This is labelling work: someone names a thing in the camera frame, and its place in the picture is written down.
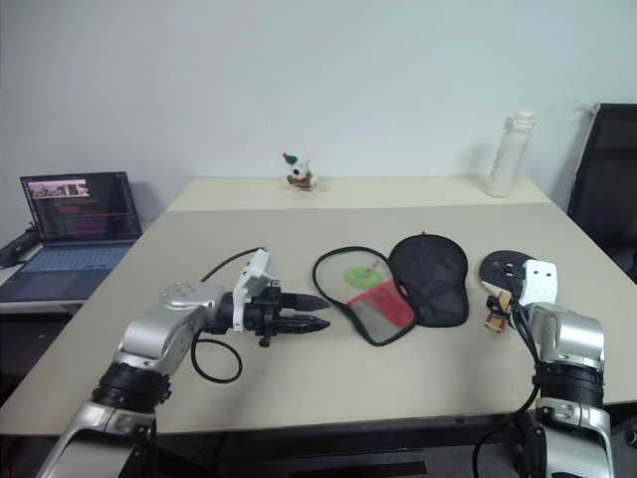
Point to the black device beside laptop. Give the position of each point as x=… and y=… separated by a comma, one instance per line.
x=15, y=246

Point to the black office chair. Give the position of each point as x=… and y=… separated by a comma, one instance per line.
x=609, y=189

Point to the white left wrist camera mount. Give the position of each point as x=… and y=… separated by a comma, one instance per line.
x=255, y=269

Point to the black red mesh paddle case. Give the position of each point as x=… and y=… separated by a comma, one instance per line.
x=433, y=279

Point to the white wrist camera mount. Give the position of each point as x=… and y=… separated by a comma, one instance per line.
x=255, y=269
x=540, y=281

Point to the white water bottle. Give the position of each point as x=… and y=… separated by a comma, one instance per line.
x=507, y=159

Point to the green ball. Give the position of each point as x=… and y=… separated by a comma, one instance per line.
x=357, y=279

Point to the black desk frame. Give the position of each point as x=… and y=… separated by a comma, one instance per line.
x=348, y=443

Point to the open grey laptop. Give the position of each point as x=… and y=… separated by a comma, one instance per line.
x=74, y=234

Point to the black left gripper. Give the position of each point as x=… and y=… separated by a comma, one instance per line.
x=269, y=311

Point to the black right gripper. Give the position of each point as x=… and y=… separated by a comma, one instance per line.
x=513, y=309

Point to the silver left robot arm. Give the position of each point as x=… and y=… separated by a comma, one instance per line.
x=159, y=328

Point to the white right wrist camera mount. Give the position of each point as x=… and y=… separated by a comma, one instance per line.
x=540, y=281

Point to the black table tennis paddle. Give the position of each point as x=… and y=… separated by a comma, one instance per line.
x=495, y=271

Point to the white plush dog toy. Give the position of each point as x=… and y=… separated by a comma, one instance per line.
x=298, y=174

